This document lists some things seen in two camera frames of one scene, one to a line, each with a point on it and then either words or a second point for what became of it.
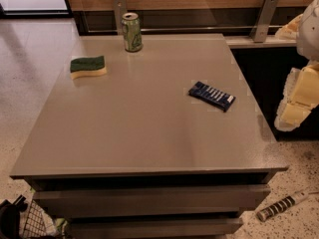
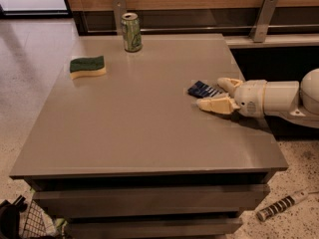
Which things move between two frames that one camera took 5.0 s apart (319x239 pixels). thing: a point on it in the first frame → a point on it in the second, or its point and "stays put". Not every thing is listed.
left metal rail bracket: x=120 y=5 stays put
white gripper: x=309 y=34 → x=249 y=98
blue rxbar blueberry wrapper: x=211 y=95 stays put
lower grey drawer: x=197 y=228 stays put
